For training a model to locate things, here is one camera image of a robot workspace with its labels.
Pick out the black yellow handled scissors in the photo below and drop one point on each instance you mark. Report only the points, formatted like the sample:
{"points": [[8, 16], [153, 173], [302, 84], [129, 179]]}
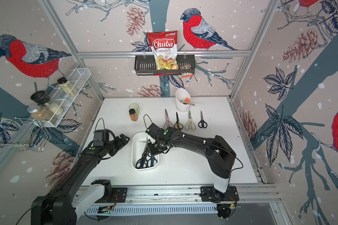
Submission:
{"points": [[178, 124]]}

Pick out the pink handled kitchen scissors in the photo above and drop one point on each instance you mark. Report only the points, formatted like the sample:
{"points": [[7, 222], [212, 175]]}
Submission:
{"points": [[168, 123]]}

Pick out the small black scissors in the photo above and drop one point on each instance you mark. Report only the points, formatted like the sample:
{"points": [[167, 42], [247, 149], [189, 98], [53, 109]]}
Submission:
{"points": [[202, 123]]}

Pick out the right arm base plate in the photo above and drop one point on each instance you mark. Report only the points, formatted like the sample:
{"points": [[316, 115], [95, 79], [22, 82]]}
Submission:
{"points": [[210, 194]]}

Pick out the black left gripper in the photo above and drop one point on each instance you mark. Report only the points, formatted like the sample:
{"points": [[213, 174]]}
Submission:
{"points": [[120, 143]]}

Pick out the green glass cup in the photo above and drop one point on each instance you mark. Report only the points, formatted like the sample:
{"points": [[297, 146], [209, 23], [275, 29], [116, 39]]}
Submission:
{"points": [[135, 106]]}

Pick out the cream handled kitchen scissors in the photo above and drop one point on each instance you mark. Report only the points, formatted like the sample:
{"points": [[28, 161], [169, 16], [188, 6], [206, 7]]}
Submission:
{"points": [[190, 125]]}

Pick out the wooden spoon in cup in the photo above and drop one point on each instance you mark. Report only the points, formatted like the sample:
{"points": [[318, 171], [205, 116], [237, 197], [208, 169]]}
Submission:
{"points": [[186, 103]]}

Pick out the black wall basket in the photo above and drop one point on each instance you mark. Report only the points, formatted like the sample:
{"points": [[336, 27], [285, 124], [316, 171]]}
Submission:
{"points": [[150, 66]]}

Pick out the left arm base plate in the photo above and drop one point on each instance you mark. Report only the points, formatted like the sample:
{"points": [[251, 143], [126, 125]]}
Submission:
{"points": [[117, 195]]}

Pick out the small snack packet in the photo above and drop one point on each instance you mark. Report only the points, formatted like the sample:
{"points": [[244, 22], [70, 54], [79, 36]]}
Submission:
{"points": [[188, 72]]}

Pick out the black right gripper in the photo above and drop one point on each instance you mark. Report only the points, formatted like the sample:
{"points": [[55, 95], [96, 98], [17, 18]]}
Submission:
{"points": [[152, 152]]}

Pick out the spice jar black lid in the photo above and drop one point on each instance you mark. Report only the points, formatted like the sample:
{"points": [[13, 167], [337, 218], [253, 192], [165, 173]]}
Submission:
{"points": [[67, 86]]}

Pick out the dark blue handled scissors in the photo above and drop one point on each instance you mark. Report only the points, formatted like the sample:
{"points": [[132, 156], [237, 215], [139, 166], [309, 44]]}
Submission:
{"points": [[151, 160]]}

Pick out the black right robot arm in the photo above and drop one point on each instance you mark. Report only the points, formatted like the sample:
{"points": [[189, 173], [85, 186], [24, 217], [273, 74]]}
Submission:
{"points": [[219, 154]]}

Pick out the white wire spice rack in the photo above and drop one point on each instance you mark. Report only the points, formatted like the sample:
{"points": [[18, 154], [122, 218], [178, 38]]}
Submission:
{"points": [[78, 77]]}

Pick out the black pepper grinder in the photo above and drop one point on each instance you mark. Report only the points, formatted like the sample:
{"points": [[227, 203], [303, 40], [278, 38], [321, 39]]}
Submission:
{"points": [[44, 100]]}

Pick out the wire wall rack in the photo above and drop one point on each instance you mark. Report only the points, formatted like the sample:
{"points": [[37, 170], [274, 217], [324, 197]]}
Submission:
{"points": [[24, 134]]}

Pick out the spice jar silver lid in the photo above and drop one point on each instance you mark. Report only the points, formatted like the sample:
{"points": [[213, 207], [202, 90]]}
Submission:
{"points": [[39, 113]]}

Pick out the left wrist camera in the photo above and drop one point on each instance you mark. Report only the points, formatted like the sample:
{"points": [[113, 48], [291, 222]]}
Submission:
{"points": [[101, 138]]}

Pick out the red chuba cassava chips bag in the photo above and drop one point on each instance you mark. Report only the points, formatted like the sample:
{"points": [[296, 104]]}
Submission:
{"points": [[164, 48]]}

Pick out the white utensil holder cup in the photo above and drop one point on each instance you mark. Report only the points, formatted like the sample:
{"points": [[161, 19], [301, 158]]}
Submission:
{"points": [[181, 95]]}

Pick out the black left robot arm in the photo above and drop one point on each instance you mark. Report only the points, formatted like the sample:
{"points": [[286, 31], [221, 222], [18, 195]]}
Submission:
{"points": [[56, 207]]}

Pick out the white plastic storage box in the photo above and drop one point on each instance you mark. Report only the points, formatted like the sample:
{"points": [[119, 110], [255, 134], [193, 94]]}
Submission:
{"points": [[138, 144]]}

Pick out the black handled long scissors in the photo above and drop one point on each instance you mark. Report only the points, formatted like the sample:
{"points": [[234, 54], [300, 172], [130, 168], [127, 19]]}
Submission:
{"points": [[142, 162]]}

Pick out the red sweet pepper spice bottle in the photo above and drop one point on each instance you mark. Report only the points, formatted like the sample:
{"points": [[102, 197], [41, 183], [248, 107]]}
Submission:
{"points": [[133, 115]]}

